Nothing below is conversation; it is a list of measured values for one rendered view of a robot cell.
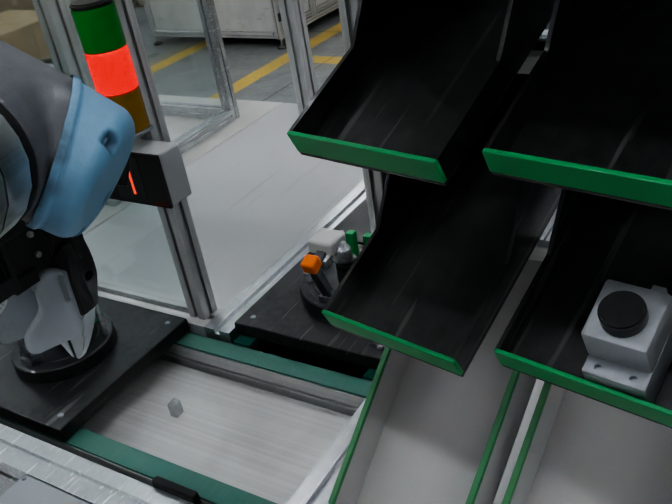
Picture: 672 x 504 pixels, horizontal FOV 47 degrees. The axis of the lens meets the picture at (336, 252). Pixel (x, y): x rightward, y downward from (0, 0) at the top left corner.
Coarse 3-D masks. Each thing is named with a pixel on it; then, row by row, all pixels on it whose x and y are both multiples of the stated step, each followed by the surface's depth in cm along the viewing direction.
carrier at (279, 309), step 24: (312, 240) 120; (336, 240) 119; (336, 264) 106; (288, 288) 113; (312, 288) 108; (336, 288) 107; (264, 312) 108; (288, 312) 107; (312, 312) 106; (264, 336) 105; (288, 336) 103; (312, 336) 102; (336, 336) 101; (360, 360) 98
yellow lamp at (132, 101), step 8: (136, 88) 92; (112, 96) 91; (120, 96) 90; (128, 96) 91; (136, 96) 92; (120, 104) 91; (128, 104) 91; (136, 104) 92; (144, 104) 94; (136, 112) 92; (144, 112) 94; (136, 120) 93; (144, 120) 94; (136, 128) 93; (144, 128) 94
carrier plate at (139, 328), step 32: (128, 320) 112; (160, 320) 110; (0, 352) 110; (128, 352) 105; (160, 352) 106; (0, 384) 103; (32, 384) 102; (64, 384) 101; (96, 384) 100; (32, 416) 96; (64, 416) 95
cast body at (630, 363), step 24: (624, 288) 51; (600, 312) 49; (624, 312) 49; (648, 312) 49; (600, 336) 50; (624, 336) 49; (648, 336) 48; (600, 360) 52; (624, 360) 50; (648, 360) 49; (600, 384) 52; (624, 384) 50; (648, 384) 50
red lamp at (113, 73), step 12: (120, 48) 89; (96, 60) 88; (108, 60) 88; (120, 60) 89; (96, 72) 89; (108, 72) 89; (120, 72) 89; (132, 72) 91; (96, 84) 90; (108, 84) 90; (120, 84) 90; (132, 84) 91
